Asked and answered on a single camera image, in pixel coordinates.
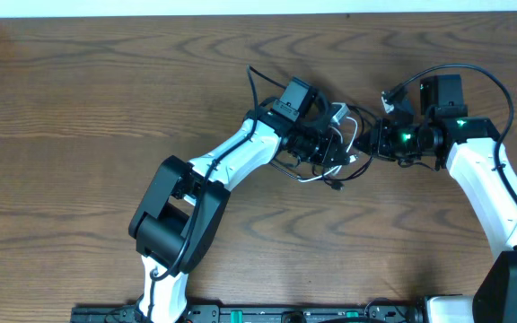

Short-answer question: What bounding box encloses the white cable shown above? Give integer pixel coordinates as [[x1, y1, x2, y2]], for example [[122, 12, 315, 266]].
[[296, 116, 361, 184]]

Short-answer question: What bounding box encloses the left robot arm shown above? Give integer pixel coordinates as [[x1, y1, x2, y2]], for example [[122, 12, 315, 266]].
[[128, 77, 351, 322]]

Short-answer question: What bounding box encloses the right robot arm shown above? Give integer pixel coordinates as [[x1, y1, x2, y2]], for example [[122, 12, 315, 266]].
[[355, 72, 517, 322]]

